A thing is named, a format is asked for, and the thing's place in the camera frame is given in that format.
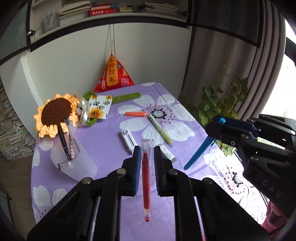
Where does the red triangular pillow charm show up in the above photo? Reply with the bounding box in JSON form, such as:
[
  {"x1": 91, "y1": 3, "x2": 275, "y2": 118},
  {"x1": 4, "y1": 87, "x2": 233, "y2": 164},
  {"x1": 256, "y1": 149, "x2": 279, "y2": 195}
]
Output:
[{"x1": 93, "y1": 54, "x2": 134, "y2": 92}]

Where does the white correction tape dispenser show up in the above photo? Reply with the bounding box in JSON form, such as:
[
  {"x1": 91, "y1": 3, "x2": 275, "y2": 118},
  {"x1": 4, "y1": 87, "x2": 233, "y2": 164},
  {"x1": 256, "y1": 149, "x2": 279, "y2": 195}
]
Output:
[{"x1": 121, "y1": 130, "x2": 138, "y2": 154}]

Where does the blue pen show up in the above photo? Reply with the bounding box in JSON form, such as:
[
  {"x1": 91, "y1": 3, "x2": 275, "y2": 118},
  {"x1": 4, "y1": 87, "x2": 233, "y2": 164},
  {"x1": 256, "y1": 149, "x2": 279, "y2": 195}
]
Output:
[{"x1": 184, "y1": 117, "x2": 226, "y2": 170}]

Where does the glass cabinet door right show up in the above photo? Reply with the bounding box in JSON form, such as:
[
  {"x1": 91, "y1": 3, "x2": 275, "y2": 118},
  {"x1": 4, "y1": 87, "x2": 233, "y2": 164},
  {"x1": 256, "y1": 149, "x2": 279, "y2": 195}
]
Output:
[{"x1": 187, "y1": 1, "x2": 263, "y2": 48}]

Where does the black marker pen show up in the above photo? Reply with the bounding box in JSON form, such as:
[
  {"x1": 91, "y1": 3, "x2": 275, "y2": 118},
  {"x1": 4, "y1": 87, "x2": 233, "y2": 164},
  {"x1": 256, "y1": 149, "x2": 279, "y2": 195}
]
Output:
[{"x1": 57, "y1": 124, "x2": 72, "y2": 161}]

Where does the green gel pen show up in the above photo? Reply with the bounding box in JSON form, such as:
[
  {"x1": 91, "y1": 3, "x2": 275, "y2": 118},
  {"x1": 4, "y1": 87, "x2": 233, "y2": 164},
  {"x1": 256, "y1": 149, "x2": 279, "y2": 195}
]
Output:
[{"x1": 148, "y1": 114, "x2": 174, "y2": 146}]

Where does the red gel pen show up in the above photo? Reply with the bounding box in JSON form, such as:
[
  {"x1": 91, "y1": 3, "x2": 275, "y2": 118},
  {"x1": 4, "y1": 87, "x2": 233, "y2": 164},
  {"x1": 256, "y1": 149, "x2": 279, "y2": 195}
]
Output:
[{"x1": 141, "y1": 139, "x2": 154, "y2": 222}]

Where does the right hand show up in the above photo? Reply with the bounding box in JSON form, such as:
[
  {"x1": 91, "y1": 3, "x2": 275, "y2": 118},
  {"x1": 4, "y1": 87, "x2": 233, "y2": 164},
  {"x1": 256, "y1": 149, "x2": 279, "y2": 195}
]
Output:
[{"x1": 262, "y1": 201, "x2": 289, "y2": 232}]

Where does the translucent plastic cup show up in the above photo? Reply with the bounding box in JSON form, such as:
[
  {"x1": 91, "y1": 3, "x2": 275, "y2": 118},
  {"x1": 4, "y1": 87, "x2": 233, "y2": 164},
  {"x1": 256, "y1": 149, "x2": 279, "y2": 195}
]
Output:
[{"x1": 50, "y1": 136, "x2": 98, "y2": 182}]

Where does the sunflower greeting card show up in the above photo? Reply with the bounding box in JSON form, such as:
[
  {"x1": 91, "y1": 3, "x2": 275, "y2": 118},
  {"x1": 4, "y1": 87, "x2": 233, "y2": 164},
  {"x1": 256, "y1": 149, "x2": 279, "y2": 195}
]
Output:
[{"x1": 88, "y1": 94, "x2": 113, "y2": 120}]

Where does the tall stack of books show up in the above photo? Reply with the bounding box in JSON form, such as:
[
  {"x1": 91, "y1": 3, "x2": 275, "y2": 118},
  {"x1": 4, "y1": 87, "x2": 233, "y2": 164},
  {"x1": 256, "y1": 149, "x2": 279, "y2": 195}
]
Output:
[{"x1": 0, "y1": 84, "x2": 35, "y2": 160}]

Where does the striped pencil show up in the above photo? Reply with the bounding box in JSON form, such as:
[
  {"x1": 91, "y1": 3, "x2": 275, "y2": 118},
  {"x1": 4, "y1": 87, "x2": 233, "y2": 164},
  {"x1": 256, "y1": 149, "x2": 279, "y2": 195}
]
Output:
[{"x1": 69, "y1": 136, "x2": 75, "y2": 160}]

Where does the green potted plant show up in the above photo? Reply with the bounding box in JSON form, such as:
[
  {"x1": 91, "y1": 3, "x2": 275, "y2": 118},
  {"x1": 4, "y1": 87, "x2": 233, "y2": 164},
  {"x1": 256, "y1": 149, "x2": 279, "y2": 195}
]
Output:
[{"x1": 178, "y1": 51, "x2": 250, "y2": 157}]

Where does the crochet sunflower with green stem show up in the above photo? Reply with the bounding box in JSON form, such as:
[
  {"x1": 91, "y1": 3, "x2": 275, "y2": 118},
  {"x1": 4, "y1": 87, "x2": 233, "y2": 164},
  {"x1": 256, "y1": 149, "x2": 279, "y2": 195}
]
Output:
[{"x1": 33, "y1": 92, "x2": 142, "y2": 139}]

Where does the orange utility knife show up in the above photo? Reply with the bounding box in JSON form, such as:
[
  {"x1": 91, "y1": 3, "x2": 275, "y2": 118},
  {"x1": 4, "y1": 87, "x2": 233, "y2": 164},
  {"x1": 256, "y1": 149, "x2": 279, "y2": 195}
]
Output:
[{"x1": 125, "y1": 111, "x2": 147, "y2": 117}]

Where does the white bookshelf cabinet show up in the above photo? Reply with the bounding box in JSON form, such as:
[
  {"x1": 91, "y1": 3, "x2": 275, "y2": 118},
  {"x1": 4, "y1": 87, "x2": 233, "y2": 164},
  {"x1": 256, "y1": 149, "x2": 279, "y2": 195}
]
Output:
[{"x1": 1, "y1": 1, "x2": 191, "y2": 137}]

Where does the clear grey gel pen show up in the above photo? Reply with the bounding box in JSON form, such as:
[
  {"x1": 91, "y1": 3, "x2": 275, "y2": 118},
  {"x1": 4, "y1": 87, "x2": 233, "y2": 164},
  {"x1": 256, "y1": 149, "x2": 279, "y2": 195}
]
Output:
[{"x1": 64, "y1": 117, "x2": 80, "y2": 152}]

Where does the dark metallic clip pen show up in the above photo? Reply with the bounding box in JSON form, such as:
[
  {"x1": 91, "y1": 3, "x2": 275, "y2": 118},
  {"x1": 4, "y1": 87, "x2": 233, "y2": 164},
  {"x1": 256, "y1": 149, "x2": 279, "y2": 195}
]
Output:
[{"x1": 58, "y1": 161, "x2": 73, "y2": 171}]

